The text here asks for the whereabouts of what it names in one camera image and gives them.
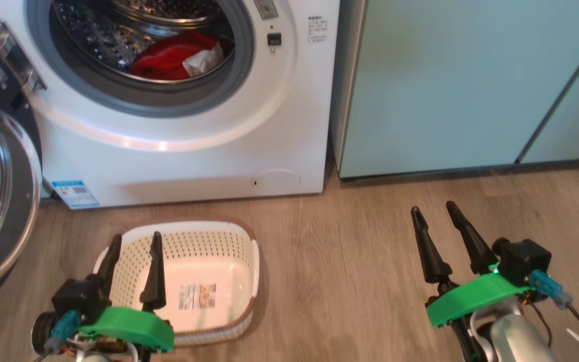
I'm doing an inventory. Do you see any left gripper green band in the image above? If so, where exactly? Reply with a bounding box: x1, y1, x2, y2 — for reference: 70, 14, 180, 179
77, 231, 175, 352

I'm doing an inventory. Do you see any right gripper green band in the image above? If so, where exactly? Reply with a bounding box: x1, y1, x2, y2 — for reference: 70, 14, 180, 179
411, 201, 534, 327

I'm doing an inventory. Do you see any red basketball jersey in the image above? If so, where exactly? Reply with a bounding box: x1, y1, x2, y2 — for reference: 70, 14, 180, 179
131, 30, 230, 81

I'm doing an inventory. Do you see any white front-load washing machine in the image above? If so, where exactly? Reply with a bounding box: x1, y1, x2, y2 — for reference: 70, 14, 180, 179
0, 0, 341, 209

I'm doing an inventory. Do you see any teal cabinet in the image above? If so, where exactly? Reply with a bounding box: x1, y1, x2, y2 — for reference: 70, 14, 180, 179
331, 0, 579, 180

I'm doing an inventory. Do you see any stainless steel washing machine drum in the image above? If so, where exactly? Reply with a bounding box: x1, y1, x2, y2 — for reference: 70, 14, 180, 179
50, 0, 236, 84

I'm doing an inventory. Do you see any chrome door hinge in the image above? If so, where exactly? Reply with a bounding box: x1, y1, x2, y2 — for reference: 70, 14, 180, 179
0, 19, 47, 94

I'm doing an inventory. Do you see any barcode label in basket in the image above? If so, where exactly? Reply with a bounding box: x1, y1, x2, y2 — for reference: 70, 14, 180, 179
177, 283, 217, 310

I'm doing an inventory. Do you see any white perforated laundry basket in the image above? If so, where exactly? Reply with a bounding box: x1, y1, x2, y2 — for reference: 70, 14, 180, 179
92, 220, 261, 346

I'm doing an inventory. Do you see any blue energy label sticker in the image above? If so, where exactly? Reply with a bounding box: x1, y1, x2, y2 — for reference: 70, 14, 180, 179
51, 180, 100, 210

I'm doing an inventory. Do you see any round white filter cover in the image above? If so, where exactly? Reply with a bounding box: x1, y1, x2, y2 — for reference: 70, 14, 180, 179
252, 169, 301, 194

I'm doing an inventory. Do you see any small printed text label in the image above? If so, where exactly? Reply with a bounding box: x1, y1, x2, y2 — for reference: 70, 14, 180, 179
308, 16, 328, 43

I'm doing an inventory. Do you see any grey warning sticker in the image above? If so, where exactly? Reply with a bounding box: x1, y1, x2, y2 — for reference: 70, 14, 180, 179
253, 0, 278, 21

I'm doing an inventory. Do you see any blue cable connector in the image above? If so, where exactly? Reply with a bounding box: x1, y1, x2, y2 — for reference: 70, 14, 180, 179
528, 270, 574, 309
48, 310, 82, 350

